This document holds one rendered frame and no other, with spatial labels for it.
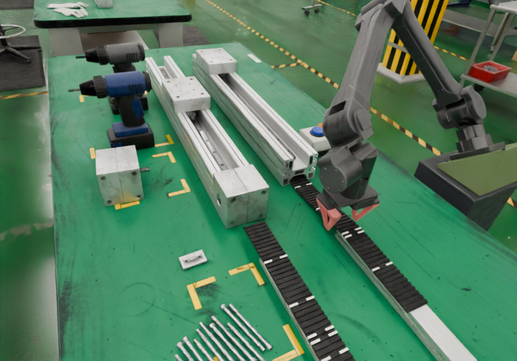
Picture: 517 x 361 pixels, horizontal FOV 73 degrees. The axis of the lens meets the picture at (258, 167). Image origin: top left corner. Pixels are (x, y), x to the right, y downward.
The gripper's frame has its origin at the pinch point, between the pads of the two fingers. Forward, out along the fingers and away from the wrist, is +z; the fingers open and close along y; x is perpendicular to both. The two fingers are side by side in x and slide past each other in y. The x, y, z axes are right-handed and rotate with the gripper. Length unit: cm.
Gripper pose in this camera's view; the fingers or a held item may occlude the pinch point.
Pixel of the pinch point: (341, 221)
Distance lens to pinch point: 82.3
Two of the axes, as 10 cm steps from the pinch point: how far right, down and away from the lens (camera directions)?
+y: -9.0, 2.0, -3.8
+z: -0.7, 8.0, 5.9
